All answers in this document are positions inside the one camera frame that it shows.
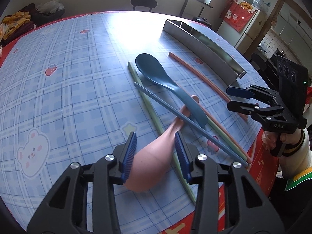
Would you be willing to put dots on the steel utensil tray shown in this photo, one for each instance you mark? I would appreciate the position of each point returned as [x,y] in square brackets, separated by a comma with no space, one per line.
[207,48]

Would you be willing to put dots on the red printed cloth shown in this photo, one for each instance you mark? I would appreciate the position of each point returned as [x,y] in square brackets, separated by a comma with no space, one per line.
[237,14]

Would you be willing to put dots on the black metal frame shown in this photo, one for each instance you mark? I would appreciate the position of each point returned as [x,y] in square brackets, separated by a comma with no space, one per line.
[184,7]

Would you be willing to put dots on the person's dark jacket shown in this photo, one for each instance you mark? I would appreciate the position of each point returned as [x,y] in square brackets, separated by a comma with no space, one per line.
[287,199]

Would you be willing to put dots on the white plastic bag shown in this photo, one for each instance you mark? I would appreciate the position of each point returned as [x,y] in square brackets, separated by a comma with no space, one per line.
[50,6]

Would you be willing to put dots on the black round-back chair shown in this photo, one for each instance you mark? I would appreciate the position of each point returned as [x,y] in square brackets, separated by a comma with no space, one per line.
[143,2]

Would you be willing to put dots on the person's right forearm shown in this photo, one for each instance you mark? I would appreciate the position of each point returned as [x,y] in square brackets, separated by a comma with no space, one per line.
[297,160]

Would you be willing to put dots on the person's right hand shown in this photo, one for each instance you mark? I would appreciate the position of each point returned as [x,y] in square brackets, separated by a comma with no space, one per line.
[268,141]

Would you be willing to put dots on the clear plastic containers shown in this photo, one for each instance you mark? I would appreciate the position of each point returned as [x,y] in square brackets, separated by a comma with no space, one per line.
[258,1]

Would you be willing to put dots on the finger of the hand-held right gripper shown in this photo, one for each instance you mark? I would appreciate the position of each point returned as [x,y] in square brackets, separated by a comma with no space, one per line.
[237,91]
[240,107]

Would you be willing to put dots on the electric pressure cooker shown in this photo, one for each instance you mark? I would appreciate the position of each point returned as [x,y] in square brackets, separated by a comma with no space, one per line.
[203,20]

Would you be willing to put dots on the blue chopstick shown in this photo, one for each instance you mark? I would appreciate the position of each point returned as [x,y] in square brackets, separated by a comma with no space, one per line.
[165,105]

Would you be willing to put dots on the pink spoon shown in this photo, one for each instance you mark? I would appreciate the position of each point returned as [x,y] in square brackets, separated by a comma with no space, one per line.
[153,160]

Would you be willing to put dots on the white refrigerator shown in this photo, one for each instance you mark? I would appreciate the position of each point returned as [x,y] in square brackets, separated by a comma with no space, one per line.
[246,34]

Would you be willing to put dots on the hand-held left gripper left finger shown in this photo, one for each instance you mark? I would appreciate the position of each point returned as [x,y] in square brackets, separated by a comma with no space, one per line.
[130,156]

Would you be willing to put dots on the dark red clothes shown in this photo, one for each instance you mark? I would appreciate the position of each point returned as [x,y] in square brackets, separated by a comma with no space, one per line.
[29,7]

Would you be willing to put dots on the dark blue spoon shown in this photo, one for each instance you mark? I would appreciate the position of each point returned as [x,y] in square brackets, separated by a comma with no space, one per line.
[150,65]

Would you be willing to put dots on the yellow clothes pile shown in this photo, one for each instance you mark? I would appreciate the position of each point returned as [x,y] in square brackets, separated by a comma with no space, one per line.
[14,17]

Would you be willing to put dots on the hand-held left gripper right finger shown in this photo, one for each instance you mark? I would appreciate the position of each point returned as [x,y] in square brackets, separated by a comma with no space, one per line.
[181,153]

